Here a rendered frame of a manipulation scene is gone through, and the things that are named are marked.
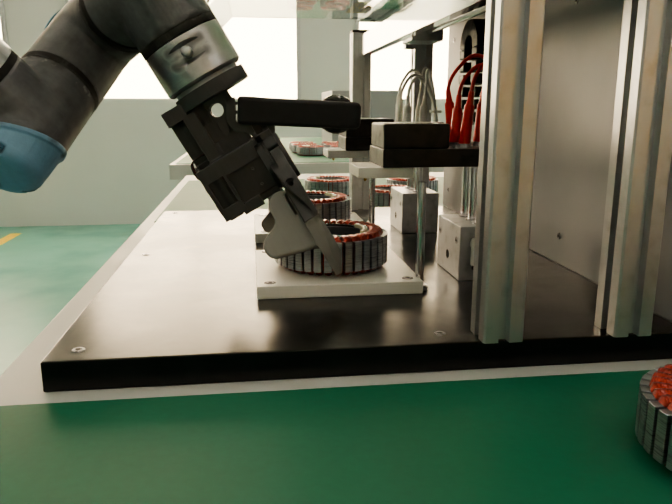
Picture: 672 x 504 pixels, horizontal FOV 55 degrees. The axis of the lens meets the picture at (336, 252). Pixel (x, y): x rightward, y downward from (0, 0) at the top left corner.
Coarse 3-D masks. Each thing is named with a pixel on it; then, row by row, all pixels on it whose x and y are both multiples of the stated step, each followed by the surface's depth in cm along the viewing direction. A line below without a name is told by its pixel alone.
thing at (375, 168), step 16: (384, 128) 59; (400, 128) 59; (416, 128) 59; (432, 128) 60; (448, 128) 60; (384, 144) 59; (400, 144) 59; (416, 144) 60; (432, 144) 60; (448, 144) 60; (384, 160) 59; (400, 160) 60; (416, 160) 60; (432, 160) 60; (448, 160) 60; (464, 160) 60; (368, 176) 60; (384, 176) 60; (400, 176) 60; (464, 176) 66; (464, 192) 67; (464, 208) 67
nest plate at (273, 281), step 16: (256, 256) 68; (256, 272) 61; (272, 272) 61; (288, 272) 61; (368, 272) 61; (384, 272) 61; (400, 272) 61; (272, 288) 56; (288, 288) 57; (304, 288) 57; (320, 288) 57; (336, 288) 57; (352, 288) 57; (368, 288) 58; (384, 288) 58; (400, 288) 58; (416, 288) 58
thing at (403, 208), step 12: (396, 192) 88; (408, 192) 86; (432, 192) 86; (396, 204) 89; (408, 204) 85; (432, 204) 86; (396, 216) 89; (408, 216) 86; (432, 216) 86; (396, 228) 89; (408, 228) 86; (432, 228) 86
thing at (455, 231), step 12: (444, 216) 67; (456, 216) 67; (444, 228) 67; (456, 228) 63; (468, 228) 62; (444, 240) 67; (456, 240) 63; (468, 240) 62; (444, 252) 67; (456, 252) 63; (468, 252) 62; (444, 264) 67; (456, 264) 63; (468, 264) 62; (456, 276) 63; (468, 276) 63
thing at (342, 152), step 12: (372, 120) 83; (384, 120) 83; (348, 132) 83; (360, 132) 83; (348, 144) 83; (360, 144) 83; (336, 156) 83; (348, 156) 84; (360, 156) 84; (420, 168) 85; (408, 180) 90; (420, 180) 86
